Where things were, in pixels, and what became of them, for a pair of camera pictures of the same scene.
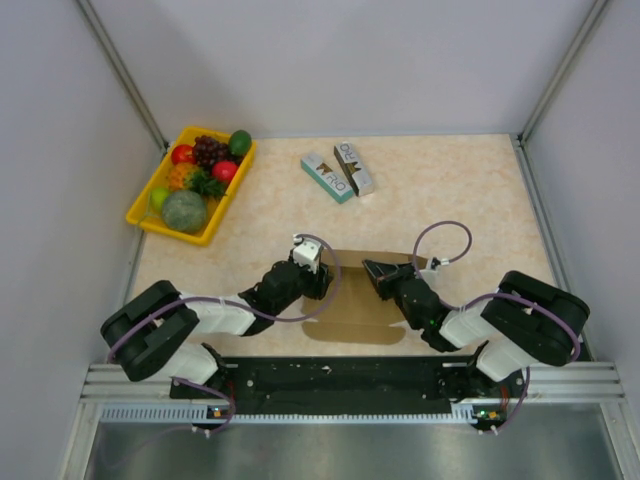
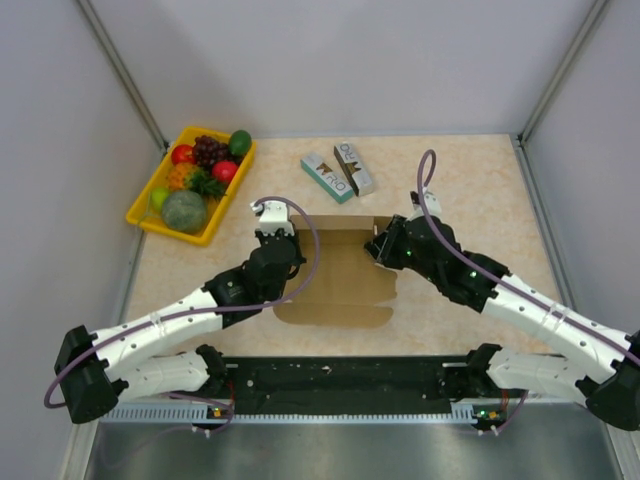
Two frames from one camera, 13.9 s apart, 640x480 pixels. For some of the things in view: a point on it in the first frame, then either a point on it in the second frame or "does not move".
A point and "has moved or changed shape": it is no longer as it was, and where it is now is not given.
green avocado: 240,142 does not move
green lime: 158,196 does not move
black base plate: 349,386 does not move
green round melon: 184,211 does not move
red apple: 183,154 does not move
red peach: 224,170 does not move
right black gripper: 381,269 -> 382,249
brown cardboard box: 353,311 has moved or changed shape
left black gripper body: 303,280 -> 298,259
